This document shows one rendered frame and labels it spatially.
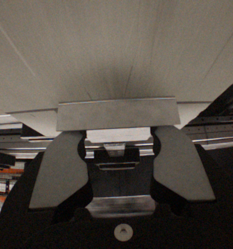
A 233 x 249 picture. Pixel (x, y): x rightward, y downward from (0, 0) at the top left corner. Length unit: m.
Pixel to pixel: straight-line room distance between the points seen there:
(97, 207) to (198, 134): 0.40
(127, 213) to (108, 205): 0.03
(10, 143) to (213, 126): 0.69
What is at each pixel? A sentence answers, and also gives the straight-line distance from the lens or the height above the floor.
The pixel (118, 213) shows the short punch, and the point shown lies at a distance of 0.20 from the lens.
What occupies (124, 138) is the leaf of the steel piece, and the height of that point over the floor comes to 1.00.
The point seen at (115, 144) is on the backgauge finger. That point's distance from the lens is 0.24.
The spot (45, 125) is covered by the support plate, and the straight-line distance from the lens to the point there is 0.17.
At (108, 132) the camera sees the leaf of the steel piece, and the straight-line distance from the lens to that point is 0.18.
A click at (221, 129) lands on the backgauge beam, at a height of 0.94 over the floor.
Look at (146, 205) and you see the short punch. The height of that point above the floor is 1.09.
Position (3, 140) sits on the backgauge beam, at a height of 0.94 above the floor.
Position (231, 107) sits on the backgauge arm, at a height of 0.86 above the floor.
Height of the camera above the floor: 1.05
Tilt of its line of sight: 19 degrees down
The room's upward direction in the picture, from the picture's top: 177 degrees clockwise
